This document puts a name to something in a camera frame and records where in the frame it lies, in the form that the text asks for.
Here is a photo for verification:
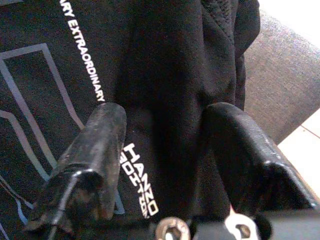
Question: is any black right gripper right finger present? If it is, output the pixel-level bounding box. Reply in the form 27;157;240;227
201;102;317;213

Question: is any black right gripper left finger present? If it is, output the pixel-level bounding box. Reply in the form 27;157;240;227
24;102;127;226

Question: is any black printed t-shirt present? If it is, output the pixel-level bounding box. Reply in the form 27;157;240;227
0;0;261;240

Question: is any grey fabric ottoman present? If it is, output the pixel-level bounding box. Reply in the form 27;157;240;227
243;9;320;146

